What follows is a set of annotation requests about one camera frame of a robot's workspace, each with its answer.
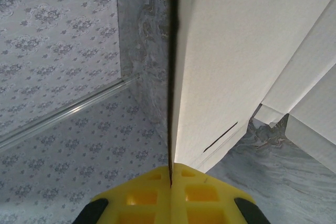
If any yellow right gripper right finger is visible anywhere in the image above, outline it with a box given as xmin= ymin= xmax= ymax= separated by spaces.
xmin=172 ymin=163 xmax=271 ymax=224

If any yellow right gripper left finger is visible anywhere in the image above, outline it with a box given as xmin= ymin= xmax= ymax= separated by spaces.
xmin=75 ymin=165 xmax=173 ymax=224

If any yellow and white paper box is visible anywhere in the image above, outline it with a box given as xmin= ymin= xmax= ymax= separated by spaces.
xmin=164 ymin=0 xmax=336 ymax=188

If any aluminium frame post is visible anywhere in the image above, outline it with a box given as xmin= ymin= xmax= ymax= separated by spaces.
xmin=0 ymin=76 xmax=140 ymax=151

